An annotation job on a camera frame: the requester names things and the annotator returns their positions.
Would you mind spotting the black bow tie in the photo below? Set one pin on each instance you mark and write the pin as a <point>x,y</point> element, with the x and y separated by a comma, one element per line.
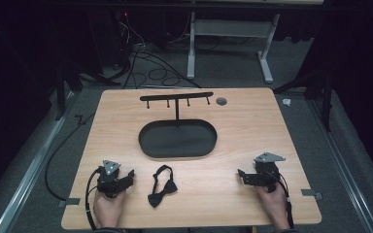
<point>162,191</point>

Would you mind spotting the grey table bracket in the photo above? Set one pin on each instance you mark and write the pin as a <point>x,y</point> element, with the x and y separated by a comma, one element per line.
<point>311,193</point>
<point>69,202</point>

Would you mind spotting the white metal desk frame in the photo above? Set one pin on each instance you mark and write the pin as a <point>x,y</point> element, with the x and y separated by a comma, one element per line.
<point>230,28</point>

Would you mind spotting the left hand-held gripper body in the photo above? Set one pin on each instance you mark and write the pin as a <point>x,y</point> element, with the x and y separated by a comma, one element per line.
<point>109,181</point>

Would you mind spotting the person's left hand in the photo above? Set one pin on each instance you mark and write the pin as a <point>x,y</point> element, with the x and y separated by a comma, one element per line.
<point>108,210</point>

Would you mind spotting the person's right hand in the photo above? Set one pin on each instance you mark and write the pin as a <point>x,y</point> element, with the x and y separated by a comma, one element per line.
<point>273,205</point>

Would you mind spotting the black hook stand with tray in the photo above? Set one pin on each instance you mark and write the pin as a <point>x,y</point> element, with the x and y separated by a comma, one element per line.
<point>177,138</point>

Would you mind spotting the metal floor rail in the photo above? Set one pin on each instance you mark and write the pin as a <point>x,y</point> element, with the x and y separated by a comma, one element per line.
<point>343,155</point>
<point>29,174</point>

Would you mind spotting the white scrap on floor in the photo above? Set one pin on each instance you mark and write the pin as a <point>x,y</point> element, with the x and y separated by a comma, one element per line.
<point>286,102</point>

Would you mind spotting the grey round table grommet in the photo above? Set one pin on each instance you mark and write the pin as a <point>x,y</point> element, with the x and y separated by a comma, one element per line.
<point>221,101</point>

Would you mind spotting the black tripod stand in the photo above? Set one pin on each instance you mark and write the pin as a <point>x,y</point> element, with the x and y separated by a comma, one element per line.
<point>327,97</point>
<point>61,93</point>

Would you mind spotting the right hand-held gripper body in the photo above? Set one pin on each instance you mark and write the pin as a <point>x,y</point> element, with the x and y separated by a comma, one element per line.
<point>267,173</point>

